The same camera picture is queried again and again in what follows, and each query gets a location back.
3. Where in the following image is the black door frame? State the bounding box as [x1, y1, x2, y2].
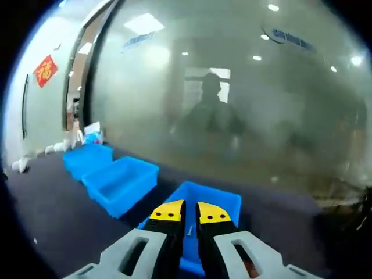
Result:
[62, 0, 120, 131]

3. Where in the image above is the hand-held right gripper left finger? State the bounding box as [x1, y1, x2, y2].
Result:
[65, 199, 187, 279]

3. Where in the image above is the red paper wall decoration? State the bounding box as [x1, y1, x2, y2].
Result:
[33, 55, 58, 88]

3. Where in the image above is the black door handle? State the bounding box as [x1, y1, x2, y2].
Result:
[22, 74, 30, 140]

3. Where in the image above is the blue logo sticker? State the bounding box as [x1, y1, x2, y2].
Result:
[121, 31, 155, 52]
[261, 27, 317, 53]

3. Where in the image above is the blue plastic bin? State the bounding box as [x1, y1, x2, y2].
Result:
[82, 156, 160, 219]
[63, 144, 114, 183]
[136, 181, 242, 277]

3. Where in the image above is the white curved plastic object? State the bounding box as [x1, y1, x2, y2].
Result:
[55, 139, 73, 152]

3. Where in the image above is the tissue pack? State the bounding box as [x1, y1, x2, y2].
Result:
[83, 121, 104, 145]

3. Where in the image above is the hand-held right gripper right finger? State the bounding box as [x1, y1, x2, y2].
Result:
[195, 201, 314, 279]

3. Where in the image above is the glass pitcher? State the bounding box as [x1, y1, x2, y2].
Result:
[71, 120, 82, 143]

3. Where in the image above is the large white plastic object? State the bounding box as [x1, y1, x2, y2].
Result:
[11, 156, 30, 174]

